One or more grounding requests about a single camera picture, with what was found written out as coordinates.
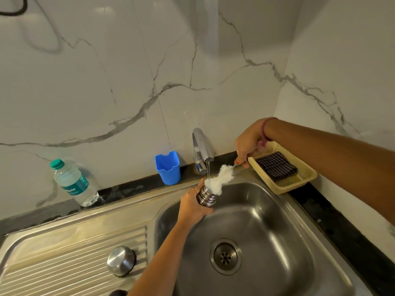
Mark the person's left hand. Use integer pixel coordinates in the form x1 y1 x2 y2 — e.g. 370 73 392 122
177 178 214 227

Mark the person's right hand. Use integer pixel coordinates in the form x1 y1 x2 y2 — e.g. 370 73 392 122
234 117 272 169

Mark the stainless steel flask body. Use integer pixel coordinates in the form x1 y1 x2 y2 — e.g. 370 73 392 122
196 185 219 208

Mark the blue white bottle brush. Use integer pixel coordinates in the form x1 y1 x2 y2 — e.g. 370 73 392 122
204 162 247 196

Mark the steel cup cap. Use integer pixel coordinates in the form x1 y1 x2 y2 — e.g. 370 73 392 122
107 245 137 278

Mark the person's left forearm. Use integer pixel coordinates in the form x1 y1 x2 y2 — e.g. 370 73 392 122
128 220 198 296

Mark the person's right forearm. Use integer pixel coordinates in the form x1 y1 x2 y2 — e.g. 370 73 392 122
265 118 395 227

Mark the clear plastic water bottle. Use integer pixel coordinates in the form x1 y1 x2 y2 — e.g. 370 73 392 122
49 159 100 208

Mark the dark checked cloth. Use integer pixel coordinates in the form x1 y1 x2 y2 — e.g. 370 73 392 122
255 151 298 182

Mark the blue plastic brush holder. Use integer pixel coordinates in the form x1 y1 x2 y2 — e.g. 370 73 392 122
154 150 181 186

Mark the chrome faucet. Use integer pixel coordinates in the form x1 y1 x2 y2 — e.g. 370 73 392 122
192 127 215 176

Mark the yellow plastic basket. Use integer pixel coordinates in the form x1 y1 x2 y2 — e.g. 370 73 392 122
246 141 318 195

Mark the stainless steel sink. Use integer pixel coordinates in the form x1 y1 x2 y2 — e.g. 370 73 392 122
0 168 376 296

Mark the pink thread bracelet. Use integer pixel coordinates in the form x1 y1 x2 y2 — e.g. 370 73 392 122
258 117 278 148

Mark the black cable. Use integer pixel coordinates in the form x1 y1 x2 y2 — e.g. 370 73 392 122
0 0 28 17

